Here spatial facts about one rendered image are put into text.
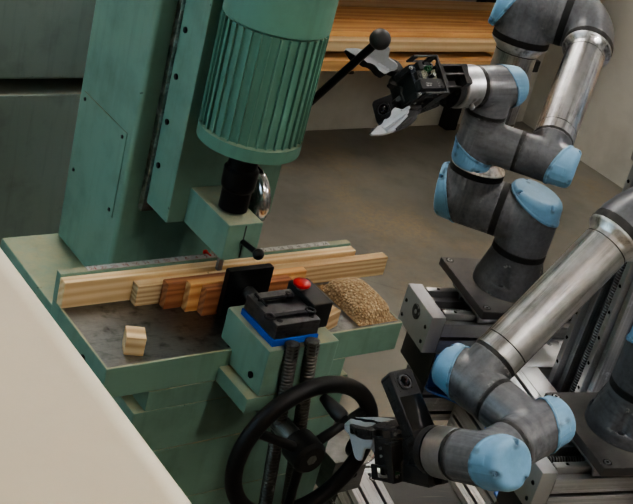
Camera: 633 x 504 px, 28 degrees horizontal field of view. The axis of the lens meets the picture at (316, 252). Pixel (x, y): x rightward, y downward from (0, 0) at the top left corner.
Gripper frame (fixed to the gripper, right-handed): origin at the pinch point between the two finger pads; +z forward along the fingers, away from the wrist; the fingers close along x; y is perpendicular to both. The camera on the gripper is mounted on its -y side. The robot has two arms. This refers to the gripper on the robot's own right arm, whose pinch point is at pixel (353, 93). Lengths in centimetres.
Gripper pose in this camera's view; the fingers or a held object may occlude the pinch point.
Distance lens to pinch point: 205.9
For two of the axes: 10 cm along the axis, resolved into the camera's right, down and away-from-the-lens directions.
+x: 2.6, 9.4, -2.3
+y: 5.2, -3.4, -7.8
